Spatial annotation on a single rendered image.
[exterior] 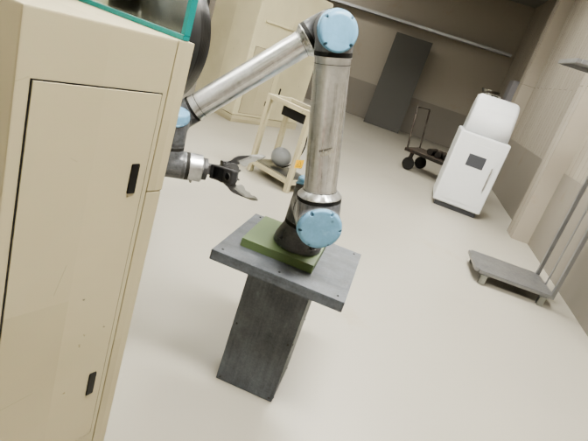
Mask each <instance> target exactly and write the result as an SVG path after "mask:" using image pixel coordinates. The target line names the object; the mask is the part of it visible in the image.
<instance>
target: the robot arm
mask: <svg viewBox="0 0 588 441"><path fill-rule="evenodd" d="M357 37H358V25H357V22H356V20H355V18H354V16H353V15H352V14H351V13H350V12H348V11H347V10H344V9H341V8H330V9H326V10H322V11H321V12H319V13H317V14H315V15H313V16H311V17H309V18H307V19H306V20H304V21H303V22H301V23H299V24H298V26H297V30H296V31H295V32H293V33H292V34H291V35H289V36H288V37H286V38H284V39H282V40H280V41H279V42H277V43H275V44H274V45H272V46H271V47H269V48H267V49H266V50H264V51H262V52H260V53H259V54H257V55H256V56H255V57H253V58H251V59H249V60H247V61H246V62H244V63H242V64H241V65H239V66H238V67H236V68H234V69H233V70H231V71H229V72H228V73H225V74H224V75H222V76H221V77H220V78H218V79H216V80H214V81H212V82H211V83H209V84H207V85H206V86H204V87H203V88H201V89H200V90H198V91H196V92H195V93H193V94H191V95H188V96H187V97H185V98H183V99H182V102H181V106H180V110H179V114H178V120H177V125H176V129H175V133H174V137H173V140H172V145H171V151H170V156H169V159H168V164H167V167H166V171H165V175H164V176H165V177H167V178H174V179H185V180H189V182H190V183H192V180H193V181H197V182H200V180H201V179H203V180H206V178H207V174H208V175H209V178H210V179H215V180H218V181H219V182H220V183H223V184H224V185H225V186H227V188H228V189H229V190H230V191H231V192H232V193H234V194H237V195H239V196H242V197H244V198H246V199H249V200H256V201H258V199H257V198H256V197H255V196H253V195H251V194H250V192H247V191H246V190H245V187H244V186H243V185H236V182H237V180H239V179H238V175H239V172H240V171H241V170H239V166H238V165H243V166H247V165H249V164H250V163H251V162H255V161H256V160H258V159H260V160H262V159H263V158H266V157H265V156H264V155H259V154H256V155H247V156H237V157H234V158H233V159H232V160H230V161H225V160H221V161H220V164H210V163H209V160H208V158H204V156H203V155H202V154H197V153H192V152H186V151H184V148H185V144H186V134H187V131H188V130H189V128H190V127H191V126H193V125H194V124H195V123H198V122H199V121H201V120H203V118H205V117H206V116H209V115H210V114H212V113H213V112H214V111H216V110H218V109H220V108H222V107H224V106H225V105H227V104H229V103H230V102H232V101H233V100H235V99H237V98H238V97H240V96H242V95H244V94H246V93H247V92H248V91H250V90H252V89H253V88H256V87H257V86H259V85H261V84H262V83H264V82H265V81H267V80H269V79H271V78H272V77H274V76H276V75H277V74H280V73H281V72H282V71H284V70H285V69H287V68H289V67H291V66H293V65H295V64H296V63H298V62H299V61H300V60H303V59H304V58H306V57H308V56H312V57H314V67H313V77H312V88H311V108H310V120H309V130H308V141H307V152H306V162H305V173H304V175H301V176H299V177H298V180H297V182H296V185H295V189H294V192H293V194H292V197H291V200H290V204H289V208H288V211H287V214H286V216H285V219H284V221H283V223H282V224H281V225H280V226H279V228H278V229H277V230H276V232H275V234H274V240H275V242H276V244H278V245H279V246H280V247H281V248H283V249H285V250H287V251H290V252H291V253H294V254H297V255H301V256H316V255H318V254H319V253H320V250H321V248H325V247H327V246H330V245H332V244H333V243H335V242H336V241H337V240H338V239H339V237H340V235H341V231H342V221H341V219H340V206H341V198H342V196H341V194H340V192H339V191H338V190H337V184H338V176H339V168H340V153H341V145H342V137H343V129H344V121H345V113H346V105H347V90H348V82H349V74H350V66H351V59H352V57H353V50H354V44H355V42H356V39H357Z"/></svg>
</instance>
